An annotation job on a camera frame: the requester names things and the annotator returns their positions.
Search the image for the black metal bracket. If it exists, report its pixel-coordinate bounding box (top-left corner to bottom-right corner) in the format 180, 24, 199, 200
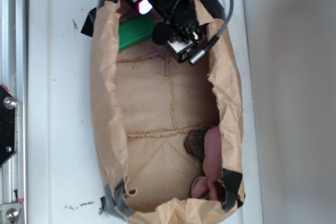
0, 86, 17, 167

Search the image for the pink plush toy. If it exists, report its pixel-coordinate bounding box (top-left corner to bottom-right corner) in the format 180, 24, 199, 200
191, 126, 222, 200

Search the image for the aluminium frame rail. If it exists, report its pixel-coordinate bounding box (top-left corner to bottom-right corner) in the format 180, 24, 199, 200
1, 0, 29, 223

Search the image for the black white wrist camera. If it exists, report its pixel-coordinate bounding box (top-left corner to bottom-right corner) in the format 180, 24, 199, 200
164, 30, 206, 65

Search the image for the silver corner bracket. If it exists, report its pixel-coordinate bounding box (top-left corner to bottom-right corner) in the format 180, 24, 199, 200
1, 202, 22, 224

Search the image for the brown paper bag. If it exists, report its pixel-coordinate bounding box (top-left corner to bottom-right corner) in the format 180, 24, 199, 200
90, 0, 245, 223

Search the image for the brown fuzzy ball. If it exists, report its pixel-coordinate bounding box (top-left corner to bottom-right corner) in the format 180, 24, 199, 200
184, 129, 207, 160

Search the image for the green rectangular block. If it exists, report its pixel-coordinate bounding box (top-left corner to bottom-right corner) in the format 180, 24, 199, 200
119, 15, 155, 52

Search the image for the white tray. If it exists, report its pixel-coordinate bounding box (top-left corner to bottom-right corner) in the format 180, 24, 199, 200
27, 0, 264, 224

